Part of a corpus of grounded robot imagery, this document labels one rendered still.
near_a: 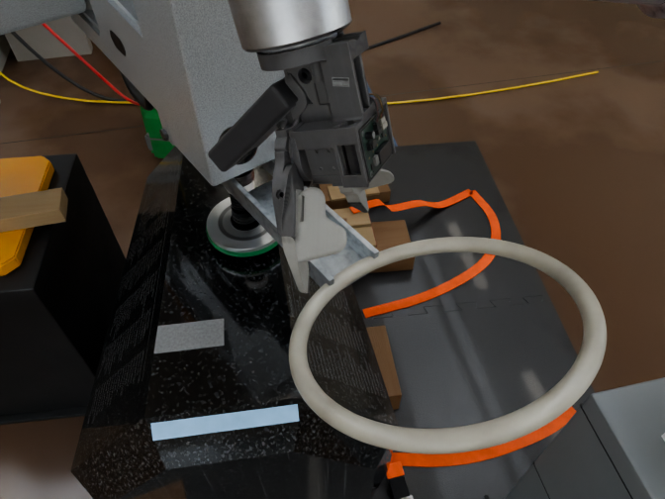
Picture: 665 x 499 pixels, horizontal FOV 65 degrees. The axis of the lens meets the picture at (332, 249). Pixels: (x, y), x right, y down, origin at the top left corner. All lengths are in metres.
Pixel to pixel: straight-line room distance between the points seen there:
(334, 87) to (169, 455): 0.98
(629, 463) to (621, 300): 1.48
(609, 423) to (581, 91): 2.91
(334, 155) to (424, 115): 2.96
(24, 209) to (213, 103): 0.86
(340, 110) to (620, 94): 3.62
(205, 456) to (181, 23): 0.86
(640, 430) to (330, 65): 1.05
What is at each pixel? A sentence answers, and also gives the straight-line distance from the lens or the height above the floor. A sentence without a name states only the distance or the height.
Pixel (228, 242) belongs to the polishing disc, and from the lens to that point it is 1.39.
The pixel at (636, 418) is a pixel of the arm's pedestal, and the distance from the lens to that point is 1.31.
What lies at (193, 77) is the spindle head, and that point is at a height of 1.39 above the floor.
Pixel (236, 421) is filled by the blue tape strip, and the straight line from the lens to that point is 1.21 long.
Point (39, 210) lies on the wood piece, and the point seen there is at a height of 0.83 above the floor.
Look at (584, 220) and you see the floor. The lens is 2.94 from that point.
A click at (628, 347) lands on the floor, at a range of 2.52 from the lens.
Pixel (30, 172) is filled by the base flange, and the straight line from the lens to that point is 1.98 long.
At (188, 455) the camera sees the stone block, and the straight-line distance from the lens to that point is 1.25.
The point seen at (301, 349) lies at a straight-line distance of 0.86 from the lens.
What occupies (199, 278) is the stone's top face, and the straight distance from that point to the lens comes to 1.40.
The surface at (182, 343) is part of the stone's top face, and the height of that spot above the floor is 0.83.
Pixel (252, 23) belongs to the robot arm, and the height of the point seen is 1.72.
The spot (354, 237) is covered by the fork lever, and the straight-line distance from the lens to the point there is 1.05.
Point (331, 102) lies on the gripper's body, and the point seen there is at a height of 1.66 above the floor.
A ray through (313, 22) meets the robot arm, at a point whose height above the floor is 1.72.
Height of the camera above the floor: 1.90
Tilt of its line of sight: 49 degrees down
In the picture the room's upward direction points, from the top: straight up
